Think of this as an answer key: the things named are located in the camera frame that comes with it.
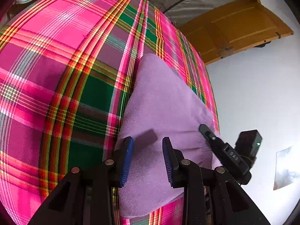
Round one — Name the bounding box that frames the shiny wall sheet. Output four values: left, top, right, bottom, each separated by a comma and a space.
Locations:
273, 146, 294, 191

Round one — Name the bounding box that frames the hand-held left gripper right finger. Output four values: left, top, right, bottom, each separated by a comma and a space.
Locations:
162, 136, 270, 225

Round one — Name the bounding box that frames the purple fleece cloth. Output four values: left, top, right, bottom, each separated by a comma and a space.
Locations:
116, 53, 223, 219

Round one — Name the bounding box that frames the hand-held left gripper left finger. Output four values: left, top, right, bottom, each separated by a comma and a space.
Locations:
28, 136, 134, 225

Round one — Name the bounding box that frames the wooden door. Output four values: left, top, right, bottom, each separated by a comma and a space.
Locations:
178, 0, 294, 64

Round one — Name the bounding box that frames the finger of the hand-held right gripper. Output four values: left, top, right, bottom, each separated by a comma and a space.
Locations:
199, 124, 223, 146

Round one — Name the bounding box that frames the pink green plaid bedsheet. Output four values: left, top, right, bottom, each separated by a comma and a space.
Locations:
0, 0, 221, 225

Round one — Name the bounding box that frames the metal door handle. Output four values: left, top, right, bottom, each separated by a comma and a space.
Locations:
219, 42, 235, 57

